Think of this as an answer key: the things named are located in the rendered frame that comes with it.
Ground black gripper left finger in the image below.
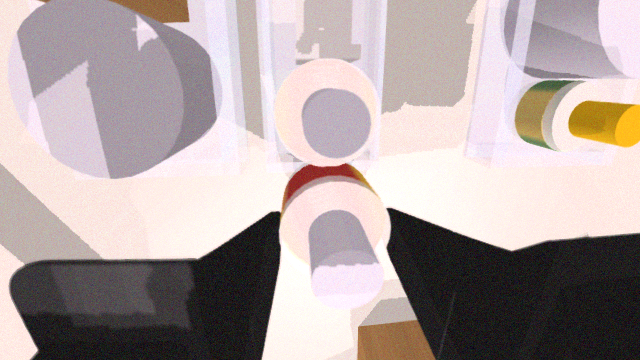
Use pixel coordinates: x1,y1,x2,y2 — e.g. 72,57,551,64
8,211,281,360

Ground grey cylinder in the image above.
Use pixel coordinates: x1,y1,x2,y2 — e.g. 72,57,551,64
523,0,640,80
7,0,217,179

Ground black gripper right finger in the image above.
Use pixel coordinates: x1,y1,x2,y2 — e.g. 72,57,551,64
385,208,640,360

